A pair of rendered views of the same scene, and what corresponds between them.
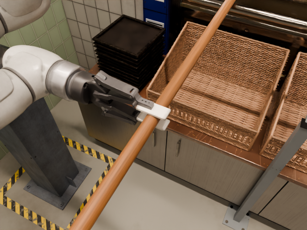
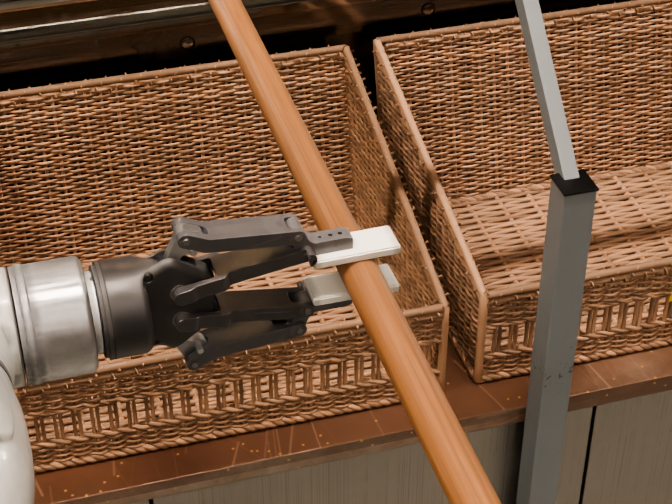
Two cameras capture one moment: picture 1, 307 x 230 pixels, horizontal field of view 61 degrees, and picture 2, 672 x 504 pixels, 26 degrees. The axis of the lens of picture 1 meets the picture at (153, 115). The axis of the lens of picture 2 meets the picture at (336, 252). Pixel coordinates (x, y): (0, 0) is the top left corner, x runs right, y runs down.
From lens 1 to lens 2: 0.73 m
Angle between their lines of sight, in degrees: 34
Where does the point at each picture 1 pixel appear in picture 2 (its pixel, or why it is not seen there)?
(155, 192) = not seen: outside the picture
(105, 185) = (439, 413)
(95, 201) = (455, 444)
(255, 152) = (461, 386)
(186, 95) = not seen: hidden behind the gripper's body
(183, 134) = (221, 471)
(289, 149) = (566, 284)
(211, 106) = not seen: hidden behind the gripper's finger
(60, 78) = (68, 303)
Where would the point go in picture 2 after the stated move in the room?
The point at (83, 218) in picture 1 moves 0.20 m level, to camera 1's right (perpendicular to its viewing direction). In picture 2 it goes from (472, 477) to (659, 337)
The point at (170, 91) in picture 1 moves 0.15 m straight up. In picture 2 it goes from (335, 199) to (335, 36)
